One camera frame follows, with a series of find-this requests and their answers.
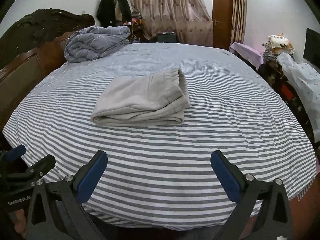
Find grey sweat pants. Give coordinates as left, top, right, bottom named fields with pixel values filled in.
left=91, top=68, right=190, bottom=126

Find grey white striped bed sheet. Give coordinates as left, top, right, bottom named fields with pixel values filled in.
left=3, top=43, right=316, bottom=230

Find dark wooden headboard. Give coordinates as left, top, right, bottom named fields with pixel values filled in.
left=1, top=9, right=95, bottom=127

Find white dotted cover cloth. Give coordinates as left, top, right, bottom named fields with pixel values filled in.
left=277, top=53, right=320, bottom=143

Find folded blue grey duvet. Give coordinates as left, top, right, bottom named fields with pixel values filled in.
left=64, top=25, right=131, bottom=63

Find lilac cloth covered table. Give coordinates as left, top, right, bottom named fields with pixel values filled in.
left=229, top=42, right=264, bottom=70

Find black hanging jacket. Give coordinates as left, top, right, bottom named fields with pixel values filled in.
left=97, top=0, right=116, bottom=28

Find black box by curtain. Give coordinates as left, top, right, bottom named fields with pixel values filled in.
left=156, top=32, right=178, bottom=43

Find dark green hanging coat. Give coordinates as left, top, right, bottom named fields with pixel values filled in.
left=115, top=0, right=132, bottom=26

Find brown wooden door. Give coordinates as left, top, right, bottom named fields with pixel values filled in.
left=212, top=0, right=233, bottom=50

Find striped brown side curtain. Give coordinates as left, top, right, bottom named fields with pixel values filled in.
left=231, top=0, right=247, bottom=44

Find floral pink curtain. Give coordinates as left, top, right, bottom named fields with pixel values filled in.
left=130, top=0, right=213, bottom=47

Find black wall television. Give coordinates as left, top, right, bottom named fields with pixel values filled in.
left=303, top=28, right=320, bottom=68

